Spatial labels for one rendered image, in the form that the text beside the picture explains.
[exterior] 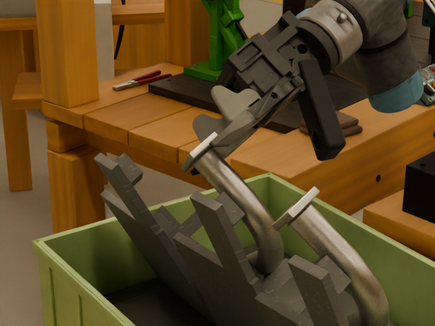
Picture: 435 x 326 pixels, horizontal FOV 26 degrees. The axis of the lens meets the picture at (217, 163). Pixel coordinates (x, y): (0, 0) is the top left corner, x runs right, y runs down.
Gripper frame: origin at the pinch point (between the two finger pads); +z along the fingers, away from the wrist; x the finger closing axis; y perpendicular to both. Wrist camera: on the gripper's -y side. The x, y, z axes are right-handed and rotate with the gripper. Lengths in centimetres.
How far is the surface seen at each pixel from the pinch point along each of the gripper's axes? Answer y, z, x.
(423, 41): -4, -109, -108
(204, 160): 0.3, 1.0, 1.3
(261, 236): -10.0, 1.4, -0.6
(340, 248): -15.8, 1.8, 14.0
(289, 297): -19.9, -7.7, -34.0
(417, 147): -20, -66, -75
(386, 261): -24.9, -18.1, -23.1
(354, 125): -8, -53, -65
